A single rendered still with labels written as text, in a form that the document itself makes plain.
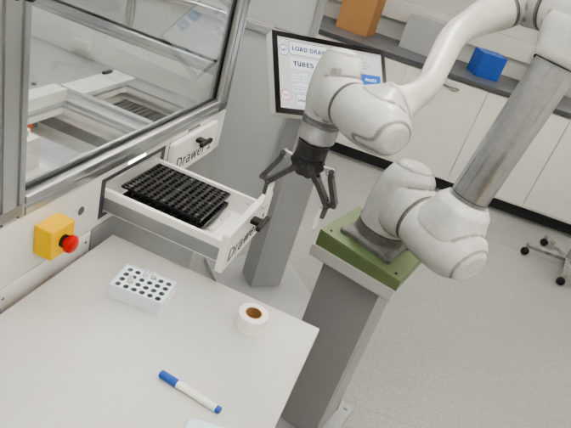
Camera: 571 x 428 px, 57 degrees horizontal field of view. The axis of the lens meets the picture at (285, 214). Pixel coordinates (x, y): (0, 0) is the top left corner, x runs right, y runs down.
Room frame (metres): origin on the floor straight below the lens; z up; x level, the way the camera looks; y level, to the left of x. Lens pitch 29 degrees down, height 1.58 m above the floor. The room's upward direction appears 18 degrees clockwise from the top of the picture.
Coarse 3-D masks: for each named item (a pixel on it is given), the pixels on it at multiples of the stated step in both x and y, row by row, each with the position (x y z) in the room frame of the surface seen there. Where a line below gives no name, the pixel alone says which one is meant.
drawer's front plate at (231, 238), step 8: (272, 192) 1.28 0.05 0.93; (256, 200) 1.21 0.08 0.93; (248, 208) 1.16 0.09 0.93; (256, 208) 1.17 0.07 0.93; (248, 216) 1.12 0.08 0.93; (256, 216) 1.18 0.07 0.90; (264, 216) 1.27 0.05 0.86; (240, 224) 1.07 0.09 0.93; (248, 224) 1.13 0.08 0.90; (232, 232) 1.03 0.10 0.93; (240, 232) 1.08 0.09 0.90; (248, 232) 1.15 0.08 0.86; (256, 232) 1.23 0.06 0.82; (224, 240) 1.01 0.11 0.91; (232, 240) 1.03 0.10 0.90; (248, 240) 1.18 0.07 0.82; (224, 248) 1.01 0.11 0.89; (240, 248) 1.12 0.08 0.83; (224, 256) 1.01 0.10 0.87; (232, 256) 1.07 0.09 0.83; (216, 264) 1.01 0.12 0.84; (224, 264) 1.02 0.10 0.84
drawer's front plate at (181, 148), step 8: (200, 128) 1.55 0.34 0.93; (208, 128) 1.59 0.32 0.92; (216, 128) 1.65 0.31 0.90; (184, 136) 1.46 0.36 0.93; (192, 136) 1.48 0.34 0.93; (200, 136) 1.53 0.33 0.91; (208, 136) 1.60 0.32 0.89; (176, 144) 1.38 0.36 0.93; (184, 144) 1.43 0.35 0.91; (192, 144) 1.49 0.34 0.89; (208, 144) 1.62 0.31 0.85; (176, 152) 1.39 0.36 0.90; (184, 152) 1.44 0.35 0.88; (200, 152) 1.56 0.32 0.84; (208, 152) 1.63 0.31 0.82; (168, 160) 1.38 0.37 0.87; (176, 160) 1.40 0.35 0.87; (184, 160) 1.46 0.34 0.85; (192, 160) 1.51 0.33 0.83
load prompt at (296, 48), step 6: (294, 42) 2.02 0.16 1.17; (300, 42) 2.04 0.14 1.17; (294, 48) 2.01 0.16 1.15; (300, 48) 2.02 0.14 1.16; (306, 48) 2.04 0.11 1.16; (312, 48) 2.06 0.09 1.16; (318, 48) 2.07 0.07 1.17; (324, 48) 2.09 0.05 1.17; (294, 54) 2.00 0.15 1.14; (300, 54) 2.01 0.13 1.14; (306, 54) 2.03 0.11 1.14; (312, 54) 2.04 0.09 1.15; (318, 54) 2.06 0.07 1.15
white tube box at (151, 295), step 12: (120, 276) 0.92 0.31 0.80; (156, 276) 0.96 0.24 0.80; (108, 288) 0.88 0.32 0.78; (120, 288) 0.88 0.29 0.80; (132, 288) 0.90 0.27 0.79; (144, 288) 0.92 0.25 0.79; (156, 288) 0.92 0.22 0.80; (168, 288) 0.93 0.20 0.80; (120, 300) 0.88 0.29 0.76; (132, 300) 0.88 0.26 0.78; (144, 300) 0.88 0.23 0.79; (156, 300) 0.89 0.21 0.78; (168, 300) 0.92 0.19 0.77; (156, 312) 0.87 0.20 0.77
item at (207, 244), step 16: (144, 160) 1.29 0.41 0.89; (160, 160) 1.32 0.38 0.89; (128, 176) 1.21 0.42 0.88; (192, 176) 1.30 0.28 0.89; (112, 192) 1.09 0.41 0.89; (112, 208) 1.08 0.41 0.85; (128, 208) 1.07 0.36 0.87; (144, 208) 1.07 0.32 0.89; (240, 208) 1.27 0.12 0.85; (144, 224) 1.06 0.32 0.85; (160, 224) 1.06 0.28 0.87; (176, 224) 1.05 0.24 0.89; (208, 224) 1.17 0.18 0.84; (224, 224) 1.20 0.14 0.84; (176, 240) 1.05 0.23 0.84; (192, 240) 1.04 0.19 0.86; (208, 240) 1.04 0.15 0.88; (208, 256) 1.03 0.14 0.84
